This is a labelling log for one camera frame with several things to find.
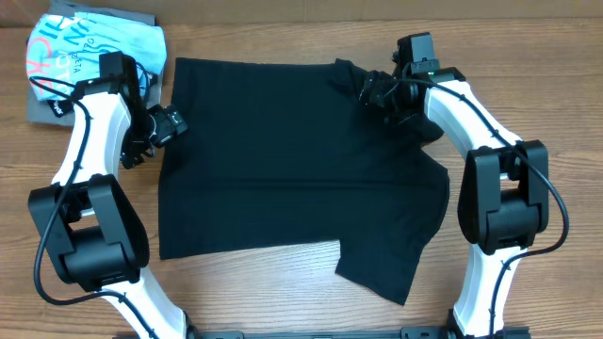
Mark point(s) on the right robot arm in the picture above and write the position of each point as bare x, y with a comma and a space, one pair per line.
503, 199

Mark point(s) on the black t-shirt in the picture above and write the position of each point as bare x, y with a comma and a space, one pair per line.
279, 154

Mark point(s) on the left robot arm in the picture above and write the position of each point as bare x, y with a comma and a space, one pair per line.
93, 243

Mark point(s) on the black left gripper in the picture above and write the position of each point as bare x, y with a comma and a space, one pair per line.
171, 123

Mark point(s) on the black garment with white print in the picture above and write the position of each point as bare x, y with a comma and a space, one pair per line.
60, 108

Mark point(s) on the light blue printed t-shirt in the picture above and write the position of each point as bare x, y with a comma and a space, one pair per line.
65, 49

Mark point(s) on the grey folded garment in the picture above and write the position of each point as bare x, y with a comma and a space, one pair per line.
40, 112

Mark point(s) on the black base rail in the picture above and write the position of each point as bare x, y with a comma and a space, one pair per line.
403, 333

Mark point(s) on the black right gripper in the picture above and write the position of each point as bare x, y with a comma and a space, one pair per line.
374, 95

